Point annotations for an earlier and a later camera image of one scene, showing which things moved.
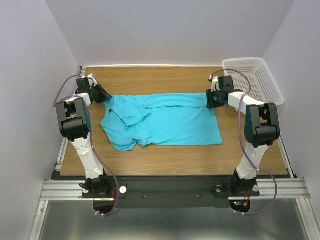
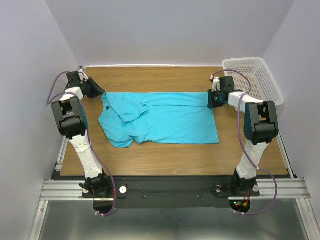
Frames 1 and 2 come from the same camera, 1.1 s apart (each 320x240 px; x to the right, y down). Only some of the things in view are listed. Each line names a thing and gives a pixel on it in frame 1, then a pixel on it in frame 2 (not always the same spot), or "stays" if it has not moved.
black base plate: x=171 y=192 stays
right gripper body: x=214 y=98 stays
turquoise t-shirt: x=129 y=121 stays
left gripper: x=104 y=95 to x=96 y=90
